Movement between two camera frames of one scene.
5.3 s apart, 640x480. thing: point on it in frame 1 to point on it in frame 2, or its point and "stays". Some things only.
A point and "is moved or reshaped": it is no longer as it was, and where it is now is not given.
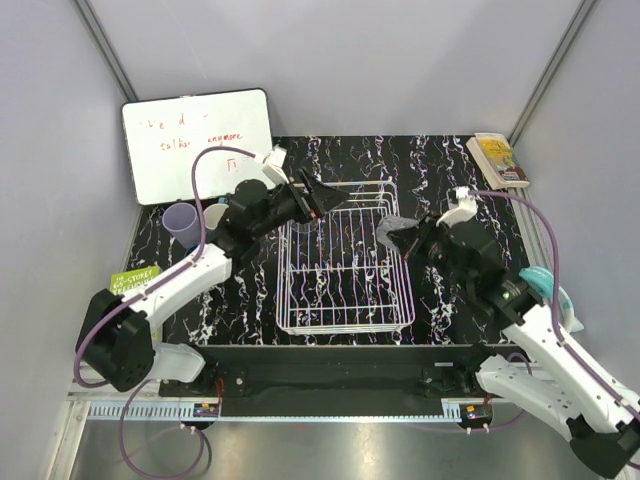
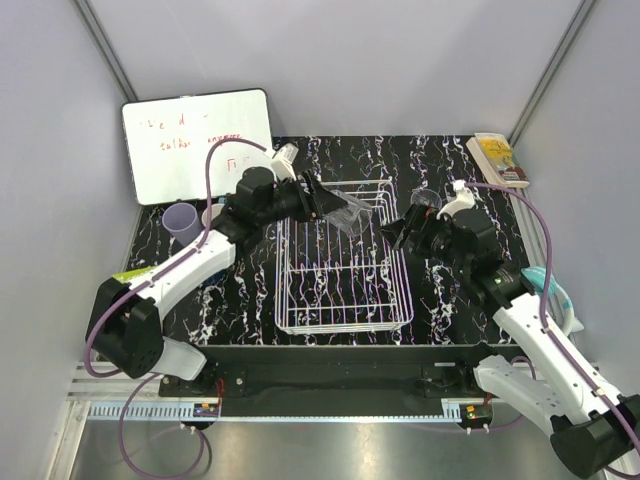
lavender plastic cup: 182,222 stays
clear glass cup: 393,222 is moved or reshaped
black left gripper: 320,198 stays
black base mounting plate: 328,380 stays
